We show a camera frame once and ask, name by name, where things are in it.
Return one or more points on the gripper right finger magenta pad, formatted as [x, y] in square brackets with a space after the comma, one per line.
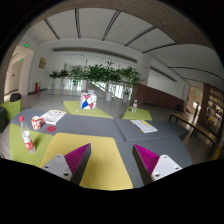
[151, 166]

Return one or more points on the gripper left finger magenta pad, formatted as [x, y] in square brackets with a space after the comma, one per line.
[71, 166]

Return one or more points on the clear water bottle red cap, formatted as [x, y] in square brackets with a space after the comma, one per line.
[25, 132]

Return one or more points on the far clear water bottle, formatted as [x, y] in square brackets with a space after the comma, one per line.
[134, 106]

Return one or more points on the yellow white leaflet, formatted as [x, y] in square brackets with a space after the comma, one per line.
[144, 126]

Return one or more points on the open magazine on table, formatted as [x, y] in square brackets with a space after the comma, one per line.
[52, 116]

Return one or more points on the red white patterned mug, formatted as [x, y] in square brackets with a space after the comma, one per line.
[37, 122]

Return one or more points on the long wooden bench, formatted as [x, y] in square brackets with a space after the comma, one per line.
[189, 120]

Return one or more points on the white blue red geometric box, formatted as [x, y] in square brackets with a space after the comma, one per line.
[88, 101]

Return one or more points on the green armchair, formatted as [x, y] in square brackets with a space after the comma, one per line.
[12, 109]

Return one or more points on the dark grey chair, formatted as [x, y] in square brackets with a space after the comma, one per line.
[3, 120]

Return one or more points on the red fire extinguisher box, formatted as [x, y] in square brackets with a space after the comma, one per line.
[37, 87]

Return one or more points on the black bag on armchair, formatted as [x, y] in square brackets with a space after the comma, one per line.
[15, 97]

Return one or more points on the row of potted plants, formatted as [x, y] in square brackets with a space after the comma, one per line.
[99, 73]

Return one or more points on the framed wall picture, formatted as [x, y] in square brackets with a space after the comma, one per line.
[42, 63]

